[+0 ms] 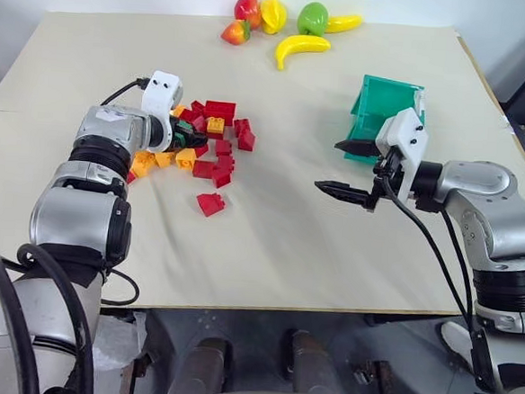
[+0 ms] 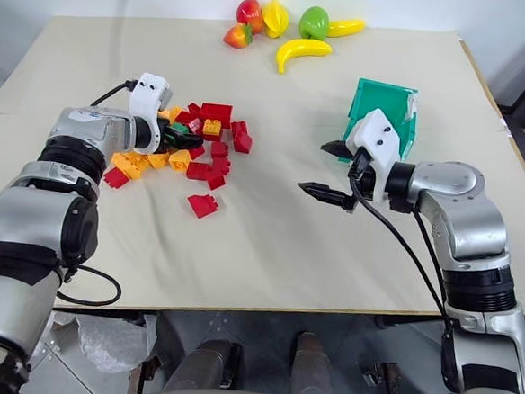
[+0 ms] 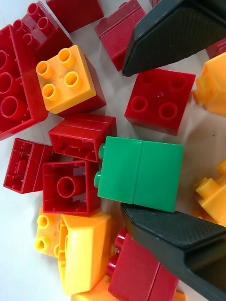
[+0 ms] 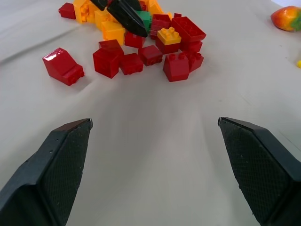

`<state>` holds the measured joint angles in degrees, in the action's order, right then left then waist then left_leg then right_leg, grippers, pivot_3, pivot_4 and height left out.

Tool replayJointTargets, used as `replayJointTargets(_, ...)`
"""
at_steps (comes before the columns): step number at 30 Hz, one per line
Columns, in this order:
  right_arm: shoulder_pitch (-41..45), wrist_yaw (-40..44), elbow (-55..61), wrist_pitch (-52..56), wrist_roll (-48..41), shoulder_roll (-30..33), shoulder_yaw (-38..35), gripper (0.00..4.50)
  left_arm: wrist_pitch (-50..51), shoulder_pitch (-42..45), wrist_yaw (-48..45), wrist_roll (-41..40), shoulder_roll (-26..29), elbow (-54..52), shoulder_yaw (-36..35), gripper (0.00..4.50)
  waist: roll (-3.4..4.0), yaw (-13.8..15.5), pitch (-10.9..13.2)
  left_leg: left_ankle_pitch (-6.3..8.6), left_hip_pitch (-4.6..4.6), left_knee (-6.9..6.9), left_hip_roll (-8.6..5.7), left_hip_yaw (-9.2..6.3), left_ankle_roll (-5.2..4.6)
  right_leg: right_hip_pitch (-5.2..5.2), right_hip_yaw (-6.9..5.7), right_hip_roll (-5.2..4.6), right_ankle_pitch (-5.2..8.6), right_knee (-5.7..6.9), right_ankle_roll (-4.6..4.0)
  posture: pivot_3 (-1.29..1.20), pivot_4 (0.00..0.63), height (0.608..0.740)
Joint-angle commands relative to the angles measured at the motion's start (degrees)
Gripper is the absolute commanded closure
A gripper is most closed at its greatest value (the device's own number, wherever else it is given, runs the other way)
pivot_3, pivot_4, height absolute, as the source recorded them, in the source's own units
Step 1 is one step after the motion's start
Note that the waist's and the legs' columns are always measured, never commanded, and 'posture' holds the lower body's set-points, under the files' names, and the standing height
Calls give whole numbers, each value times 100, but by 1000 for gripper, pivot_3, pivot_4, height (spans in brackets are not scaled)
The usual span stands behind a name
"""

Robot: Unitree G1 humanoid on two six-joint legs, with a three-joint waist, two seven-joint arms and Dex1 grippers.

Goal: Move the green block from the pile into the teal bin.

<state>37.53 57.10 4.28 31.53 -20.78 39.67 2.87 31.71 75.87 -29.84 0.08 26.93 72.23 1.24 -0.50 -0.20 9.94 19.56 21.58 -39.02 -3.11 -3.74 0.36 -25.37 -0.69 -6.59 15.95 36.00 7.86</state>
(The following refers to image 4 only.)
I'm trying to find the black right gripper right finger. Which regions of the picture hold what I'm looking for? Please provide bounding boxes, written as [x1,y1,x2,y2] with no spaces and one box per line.
[217,116,301,226]

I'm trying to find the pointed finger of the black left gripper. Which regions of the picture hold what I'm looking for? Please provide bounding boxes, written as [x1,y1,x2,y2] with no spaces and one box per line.
[107,0,149,38]
[90,0,113,11]

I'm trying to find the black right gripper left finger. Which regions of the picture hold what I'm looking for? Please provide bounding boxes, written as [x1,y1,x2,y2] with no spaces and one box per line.
[0,118,94,226]

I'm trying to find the green toy building block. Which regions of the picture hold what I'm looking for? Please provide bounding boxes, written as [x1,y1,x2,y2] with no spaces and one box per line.
[135,10,153,34]

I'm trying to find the orange building block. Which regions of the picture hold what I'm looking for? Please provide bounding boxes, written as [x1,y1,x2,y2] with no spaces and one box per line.
[101,21,126,46]
[94,9,118,32]
[72,0,99,24]
[138,0,165,15]

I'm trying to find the small red building block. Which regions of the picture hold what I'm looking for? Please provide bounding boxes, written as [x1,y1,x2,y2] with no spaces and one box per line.
[138,45,164,67]
[124,31,147,49]
[119,52,144,76]

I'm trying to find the flat yellow studded block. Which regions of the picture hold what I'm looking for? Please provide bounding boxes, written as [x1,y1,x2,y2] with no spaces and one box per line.
[156,26,182,46]

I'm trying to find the red sloped building block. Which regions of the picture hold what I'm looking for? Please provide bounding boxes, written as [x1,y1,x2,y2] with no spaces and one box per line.
[92,39,125,79]

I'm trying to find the red block under yellow block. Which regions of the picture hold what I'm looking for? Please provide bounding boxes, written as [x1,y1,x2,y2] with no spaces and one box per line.
[155,36,183,55]

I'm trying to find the long red studded block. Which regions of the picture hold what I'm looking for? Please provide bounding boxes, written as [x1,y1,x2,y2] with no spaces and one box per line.
[171,16,207,43]

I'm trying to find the red sloped studded block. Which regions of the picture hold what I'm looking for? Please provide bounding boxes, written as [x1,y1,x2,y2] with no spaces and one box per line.
[162,52,191,83]

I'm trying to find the large red sloped block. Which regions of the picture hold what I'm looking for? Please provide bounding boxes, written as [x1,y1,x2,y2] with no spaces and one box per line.
[42,47,86,87]

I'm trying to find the red studded building block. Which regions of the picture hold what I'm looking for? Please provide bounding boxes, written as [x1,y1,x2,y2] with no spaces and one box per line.
[187,51,205,73]

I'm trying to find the orange red toy fruit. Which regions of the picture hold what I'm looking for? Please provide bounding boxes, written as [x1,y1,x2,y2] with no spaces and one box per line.
[270,5,301,32]

